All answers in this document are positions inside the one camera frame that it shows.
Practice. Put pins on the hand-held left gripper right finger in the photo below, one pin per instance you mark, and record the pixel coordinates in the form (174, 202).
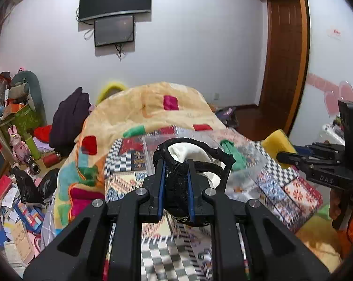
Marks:
(191, 194)

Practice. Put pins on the purple item on floor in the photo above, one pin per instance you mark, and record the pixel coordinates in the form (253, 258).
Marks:
(226, 115)

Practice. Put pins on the red bottle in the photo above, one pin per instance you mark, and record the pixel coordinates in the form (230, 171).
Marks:
(51, 159)

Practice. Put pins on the yellow plush item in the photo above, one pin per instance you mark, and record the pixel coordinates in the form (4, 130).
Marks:
(110, 89)

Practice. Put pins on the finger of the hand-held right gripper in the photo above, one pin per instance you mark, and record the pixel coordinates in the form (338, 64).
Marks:
(293, 158)
(325, 147)

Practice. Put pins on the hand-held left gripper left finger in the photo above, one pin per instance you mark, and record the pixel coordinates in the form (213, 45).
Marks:
(161, 187)

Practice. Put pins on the black cloth with white lining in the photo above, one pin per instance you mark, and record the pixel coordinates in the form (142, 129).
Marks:
(176, 187)

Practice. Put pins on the black plastic bag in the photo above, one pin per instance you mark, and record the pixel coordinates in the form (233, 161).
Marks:
(33, 186)

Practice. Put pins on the patchwork patterned quilt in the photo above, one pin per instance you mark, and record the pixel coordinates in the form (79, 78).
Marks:
(126, 178)

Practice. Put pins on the wooden door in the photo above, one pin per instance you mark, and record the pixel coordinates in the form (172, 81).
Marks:
(284, 58)

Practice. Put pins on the green bottle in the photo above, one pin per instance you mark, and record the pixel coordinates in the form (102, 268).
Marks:
(33, 146)

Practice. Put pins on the person's right hand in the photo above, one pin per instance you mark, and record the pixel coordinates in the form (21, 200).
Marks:
(336, 207)

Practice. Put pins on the green cloth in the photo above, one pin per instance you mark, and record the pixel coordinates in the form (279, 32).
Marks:
(236, 155)

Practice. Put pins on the wall socket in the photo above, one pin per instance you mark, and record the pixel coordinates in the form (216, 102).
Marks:
(216, 96)

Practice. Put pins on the pink bunny figure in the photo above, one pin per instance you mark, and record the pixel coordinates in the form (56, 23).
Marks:
(17, 145)

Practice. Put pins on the small wall monitor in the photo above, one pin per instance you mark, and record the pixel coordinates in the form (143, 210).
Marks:
(114, 30)

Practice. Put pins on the red cloth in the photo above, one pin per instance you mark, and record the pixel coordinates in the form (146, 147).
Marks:
(43, 133)

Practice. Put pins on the green cardboard box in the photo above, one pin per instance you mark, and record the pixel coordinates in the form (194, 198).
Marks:
(22, 120)

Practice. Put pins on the clear plastic storage box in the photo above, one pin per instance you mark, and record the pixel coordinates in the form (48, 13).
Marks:
(252, 152)

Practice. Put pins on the dark purple jacket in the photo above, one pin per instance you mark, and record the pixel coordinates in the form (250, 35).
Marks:
(69, 120)

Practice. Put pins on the yellow fleece sheet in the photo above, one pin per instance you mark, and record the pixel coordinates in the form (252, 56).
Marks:
(317, 240)

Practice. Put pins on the orange fleece blanket colourful patches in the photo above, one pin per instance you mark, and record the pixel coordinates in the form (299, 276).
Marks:
(153, 99)

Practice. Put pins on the yellow pillow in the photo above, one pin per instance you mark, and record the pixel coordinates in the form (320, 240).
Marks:
(277, 143)

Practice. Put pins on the pink heart wall sticker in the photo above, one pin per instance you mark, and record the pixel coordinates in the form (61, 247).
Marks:
(337, 93)

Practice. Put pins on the grey plush toy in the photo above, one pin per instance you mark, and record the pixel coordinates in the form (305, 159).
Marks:
(25, 87)

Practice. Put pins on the small pink wall sticker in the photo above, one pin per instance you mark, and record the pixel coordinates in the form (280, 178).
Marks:
(334, 33)

